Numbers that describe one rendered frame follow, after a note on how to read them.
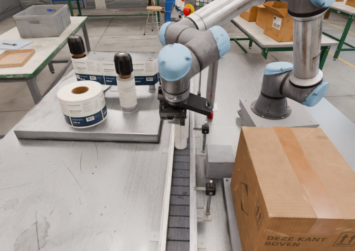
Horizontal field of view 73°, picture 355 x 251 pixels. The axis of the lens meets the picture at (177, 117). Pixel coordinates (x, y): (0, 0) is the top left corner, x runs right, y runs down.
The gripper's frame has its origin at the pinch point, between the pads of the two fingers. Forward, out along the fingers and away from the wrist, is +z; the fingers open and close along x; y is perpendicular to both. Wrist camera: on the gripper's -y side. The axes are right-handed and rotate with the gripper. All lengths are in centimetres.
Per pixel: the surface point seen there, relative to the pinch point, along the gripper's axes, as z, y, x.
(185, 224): 2.4, -2.0, 32.8
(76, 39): 20, 59, -54
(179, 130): 9.7, 1.8, -0.6
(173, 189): 8.8, 2.6, 21.8
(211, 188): -1.6, -9.3, 22.4
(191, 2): 0, -1, -60
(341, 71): 239, -239, -204
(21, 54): 88, 149, -98
